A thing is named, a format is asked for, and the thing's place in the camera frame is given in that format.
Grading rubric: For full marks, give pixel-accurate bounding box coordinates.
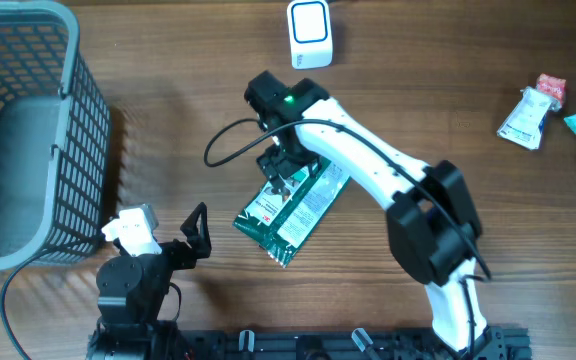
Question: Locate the black right camera cable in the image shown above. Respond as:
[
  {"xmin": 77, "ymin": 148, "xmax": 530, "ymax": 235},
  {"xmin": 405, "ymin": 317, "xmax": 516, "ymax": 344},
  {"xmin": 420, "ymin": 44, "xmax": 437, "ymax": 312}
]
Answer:
[{"xmin": 203, "ymin": 117, "xmax": 493, "ymax": 360}]

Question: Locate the white barcode scanner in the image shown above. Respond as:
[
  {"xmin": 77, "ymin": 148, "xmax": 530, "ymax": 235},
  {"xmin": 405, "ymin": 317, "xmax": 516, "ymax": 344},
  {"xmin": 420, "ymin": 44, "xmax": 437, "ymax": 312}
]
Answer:
[{"xmin": 286, "ymin": 0, "xmax": 333, "ymax": 70}]

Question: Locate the white paper packet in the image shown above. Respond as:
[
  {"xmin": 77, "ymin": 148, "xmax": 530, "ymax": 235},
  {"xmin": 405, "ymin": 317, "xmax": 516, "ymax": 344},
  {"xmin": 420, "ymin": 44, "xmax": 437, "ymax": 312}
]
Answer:
[{"xmin": 497, "ymin": 87, "xmax": 561, "ymax": 150}]

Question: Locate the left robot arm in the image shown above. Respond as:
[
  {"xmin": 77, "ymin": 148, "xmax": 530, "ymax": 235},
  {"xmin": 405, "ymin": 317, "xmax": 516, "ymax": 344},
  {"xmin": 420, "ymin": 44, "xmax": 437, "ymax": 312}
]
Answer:
[{"xmin": 86, "ymin": 202, "xmax": 212, "ymax": 360}]

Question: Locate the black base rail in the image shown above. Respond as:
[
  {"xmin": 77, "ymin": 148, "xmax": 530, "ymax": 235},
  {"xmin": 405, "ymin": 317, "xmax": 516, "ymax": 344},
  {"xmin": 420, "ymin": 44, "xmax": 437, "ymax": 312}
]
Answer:
[{"xmin": 86, "ymin": 327, "xmax": 533, "ymax": 360}]

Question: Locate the black left camera cable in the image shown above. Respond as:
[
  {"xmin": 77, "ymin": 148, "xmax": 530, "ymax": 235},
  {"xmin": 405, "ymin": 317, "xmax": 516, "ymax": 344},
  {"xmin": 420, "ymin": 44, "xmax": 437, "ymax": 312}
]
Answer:
[{"xmin": 0, "ymin": 234, "xmax": 104, "ymax": 360}]

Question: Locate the black camera cable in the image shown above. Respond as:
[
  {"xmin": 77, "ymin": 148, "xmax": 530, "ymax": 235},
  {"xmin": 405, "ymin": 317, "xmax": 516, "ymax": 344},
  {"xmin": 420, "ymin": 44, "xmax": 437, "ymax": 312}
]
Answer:
[
  {"xmin": 203, "ymin": 117, "xmax": 493, "ymax": 360},
  {"xmin": 0, "ymin": 234, "xmax": 104, "ymax": 360}
]

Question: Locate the grey plastic shopping basket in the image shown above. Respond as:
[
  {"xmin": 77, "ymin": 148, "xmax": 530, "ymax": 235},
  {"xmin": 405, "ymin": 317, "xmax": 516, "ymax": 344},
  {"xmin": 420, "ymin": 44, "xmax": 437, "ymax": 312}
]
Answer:
[{"xmin": 0, "ymin": 1, "xmax": 112, "ymax": 270}]

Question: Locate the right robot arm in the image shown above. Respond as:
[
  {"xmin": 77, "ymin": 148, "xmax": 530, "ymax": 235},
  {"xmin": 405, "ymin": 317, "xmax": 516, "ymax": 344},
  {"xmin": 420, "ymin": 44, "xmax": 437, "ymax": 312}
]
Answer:
[{"xmin": 244, "ymin": 71, "xmax": 491, "ymax": 359}]

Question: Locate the small red white carton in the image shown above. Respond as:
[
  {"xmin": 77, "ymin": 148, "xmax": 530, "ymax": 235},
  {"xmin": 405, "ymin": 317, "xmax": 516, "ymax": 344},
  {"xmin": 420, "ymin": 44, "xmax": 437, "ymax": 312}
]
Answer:
[{"xmin": 536, "ymin": 73, "xmax": 567, "ymax": 111}]

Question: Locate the green gloves packet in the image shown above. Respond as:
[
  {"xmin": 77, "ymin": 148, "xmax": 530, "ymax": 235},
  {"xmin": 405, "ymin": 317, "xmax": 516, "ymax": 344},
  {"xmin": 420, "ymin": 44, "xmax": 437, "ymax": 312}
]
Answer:
[{"xmin": 233, "ymin": 158, "xmax": 350, "ymax": 267}]

